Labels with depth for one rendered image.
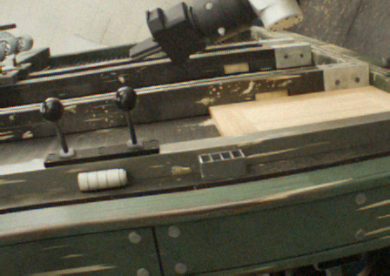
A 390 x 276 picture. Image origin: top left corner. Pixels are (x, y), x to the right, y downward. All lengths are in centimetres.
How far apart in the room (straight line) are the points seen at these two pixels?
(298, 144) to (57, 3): 565
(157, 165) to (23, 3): 568
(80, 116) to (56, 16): 519
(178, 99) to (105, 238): 62
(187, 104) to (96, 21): 516
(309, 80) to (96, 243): 76
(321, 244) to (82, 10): 581
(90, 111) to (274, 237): 67
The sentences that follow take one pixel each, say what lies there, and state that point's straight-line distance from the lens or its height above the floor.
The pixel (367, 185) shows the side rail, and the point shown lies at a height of 115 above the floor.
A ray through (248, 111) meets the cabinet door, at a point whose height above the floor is 117.
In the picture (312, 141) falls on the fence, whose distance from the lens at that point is 85.
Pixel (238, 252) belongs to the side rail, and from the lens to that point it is 61.
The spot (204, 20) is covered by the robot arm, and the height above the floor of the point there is 138.
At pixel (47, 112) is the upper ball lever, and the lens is 76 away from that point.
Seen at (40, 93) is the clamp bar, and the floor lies 169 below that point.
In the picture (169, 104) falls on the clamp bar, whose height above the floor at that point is 133.
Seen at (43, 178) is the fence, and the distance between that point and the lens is 85.
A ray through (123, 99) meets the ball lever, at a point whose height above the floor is 145.
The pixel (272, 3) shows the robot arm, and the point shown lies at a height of 129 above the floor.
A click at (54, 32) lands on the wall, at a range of 634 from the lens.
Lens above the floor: 147
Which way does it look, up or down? 15 degrees down
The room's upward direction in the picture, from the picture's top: 67 degrees counter-clockwise
